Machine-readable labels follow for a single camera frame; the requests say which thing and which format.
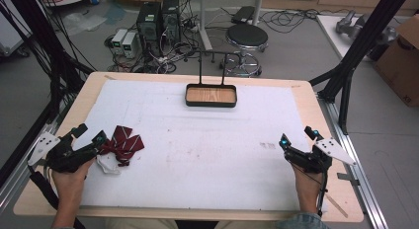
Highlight dark red striped bow tie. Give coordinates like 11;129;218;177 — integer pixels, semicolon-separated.
96;124;145;176

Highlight black rack with wooden tray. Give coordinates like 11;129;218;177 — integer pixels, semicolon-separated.
184;49;239;109

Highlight black round stool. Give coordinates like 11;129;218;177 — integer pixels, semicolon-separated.
219;23;270;78

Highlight black computer tower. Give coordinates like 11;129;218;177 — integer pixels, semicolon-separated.
160;0;182;46
135;1;163;56

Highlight grey tape strip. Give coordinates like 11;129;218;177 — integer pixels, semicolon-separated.
336;172;361;188

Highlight white power supply unit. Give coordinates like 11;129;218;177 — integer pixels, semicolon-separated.
111;28;129;56
121;32;138;59

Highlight white table mat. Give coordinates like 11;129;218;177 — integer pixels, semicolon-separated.
79;78;318;212

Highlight black metal frame stand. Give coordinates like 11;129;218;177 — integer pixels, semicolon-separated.
0;0;97;189
308;0;413;135

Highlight black floor cables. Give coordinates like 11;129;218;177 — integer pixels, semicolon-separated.
258;7;350;35

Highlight black flat box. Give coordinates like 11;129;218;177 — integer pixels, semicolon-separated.
230;5;257;26

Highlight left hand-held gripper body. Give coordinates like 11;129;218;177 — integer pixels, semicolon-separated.
27;131;100;174

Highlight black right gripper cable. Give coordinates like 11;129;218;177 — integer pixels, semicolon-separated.
290;163;330;218

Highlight white floor board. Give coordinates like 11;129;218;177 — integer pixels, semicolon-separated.
315;14;380;63

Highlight aluminium rail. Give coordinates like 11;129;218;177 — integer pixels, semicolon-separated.
0;121;68;212
316;96;390;229

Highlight thin wooden stick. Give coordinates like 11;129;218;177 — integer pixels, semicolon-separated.
325;192;349;219

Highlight tangle of floor cables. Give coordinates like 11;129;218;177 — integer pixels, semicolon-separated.
104;11;203;75

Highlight person's right hand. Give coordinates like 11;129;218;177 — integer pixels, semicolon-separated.
291;163;326;213

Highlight person's left hand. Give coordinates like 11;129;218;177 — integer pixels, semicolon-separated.
51;157;97;209

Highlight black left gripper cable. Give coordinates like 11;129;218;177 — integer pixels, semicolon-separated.
28;166;87;229

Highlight brown cardboard box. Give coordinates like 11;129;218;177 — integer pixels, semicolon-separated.
373;14;419;108

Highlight white desk leg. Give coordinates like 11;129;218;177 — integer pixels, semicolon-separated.
251;0;266;27
198;0;214;52

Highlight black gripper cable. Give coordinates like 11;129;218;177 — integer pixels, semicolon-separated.
28;166;87;229
290;163;330;218

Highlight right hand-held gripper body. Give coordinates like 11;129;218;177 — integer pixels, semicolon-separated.
283;136;358;175

